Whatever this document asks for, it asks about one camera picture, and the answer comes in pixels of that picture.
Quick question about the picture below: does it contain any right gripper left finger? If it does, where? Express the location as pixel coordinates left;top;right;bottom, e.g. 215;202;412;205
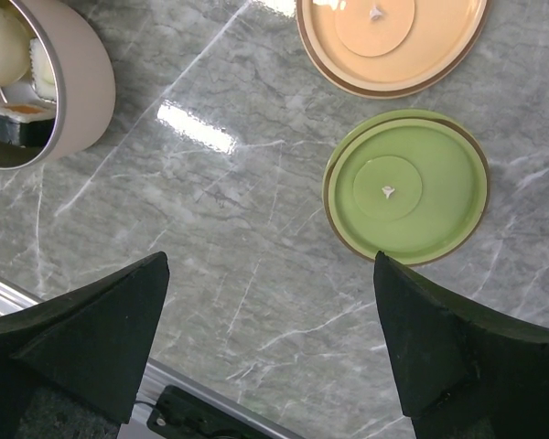
0;252;169;438

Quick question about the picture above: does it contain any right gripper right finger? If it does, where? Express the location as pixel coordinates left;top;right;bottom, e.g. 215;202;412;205
373;252;549;438

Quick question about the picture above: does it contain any black sushi roll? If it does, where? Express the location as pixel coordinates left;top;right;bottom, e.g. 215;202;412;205
0;102;56;148

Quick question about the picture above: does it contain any white egg ball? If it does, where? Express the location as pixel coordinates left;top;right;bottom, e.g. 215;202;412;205
0;7;30;87

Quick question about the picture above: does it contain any near steel lunch bowl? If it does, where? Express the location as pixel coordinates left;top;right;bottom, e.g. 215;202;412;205
0;1;116;170

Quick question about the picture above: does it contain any green round lid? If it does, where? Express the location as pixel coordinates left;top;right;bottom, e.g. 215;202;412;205
322;109;490;265

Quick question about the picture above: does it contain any orange round lid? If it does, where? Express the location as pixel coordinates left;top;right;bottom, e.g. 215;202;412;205
296;0;491;99

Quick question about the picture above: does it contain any aluminium mounting rail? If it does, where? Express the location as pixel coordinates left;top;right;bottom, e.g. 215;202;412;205
0;278;299;438

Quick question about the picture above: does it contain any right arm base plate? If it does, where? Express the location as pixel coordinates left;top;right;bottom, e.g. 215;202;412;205
146;385;268;439

